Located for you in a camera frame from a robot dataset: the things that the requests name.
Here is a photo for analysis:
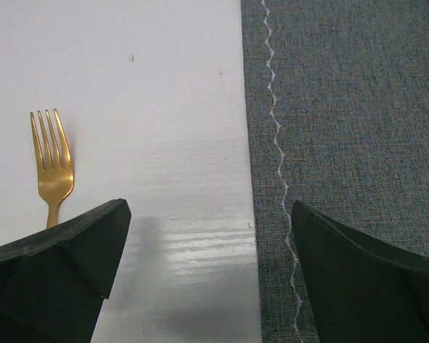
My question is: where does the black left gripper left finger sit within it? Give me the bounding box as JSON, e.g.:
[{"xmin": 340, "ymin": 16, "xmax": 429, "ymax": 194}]
[{"xmin": 0, "ymin": 199, "xmax": 131, "ymax": 342}]

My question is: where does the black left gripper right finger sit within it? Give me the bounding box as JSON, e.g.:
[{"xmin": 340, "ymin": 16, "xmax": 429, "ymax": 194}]
[{"xmin": 292, "ymin": 201, "xmax": 429, "ymax": 342}]

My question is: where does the gold metal fork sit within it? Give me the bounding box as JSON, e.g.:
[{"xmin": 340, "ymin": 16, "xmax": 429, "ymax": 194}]
[{"xmin": 30, "ymin": 110, "xmax": 74, "ymax": 228}]

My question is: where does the grey cloth placemat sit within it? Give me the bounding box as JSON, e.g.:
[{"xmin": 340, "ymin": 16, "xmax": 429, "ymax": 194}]
[{"xmin": 240, "ymin": 1, "xmax": 429, "ymax": 342}]

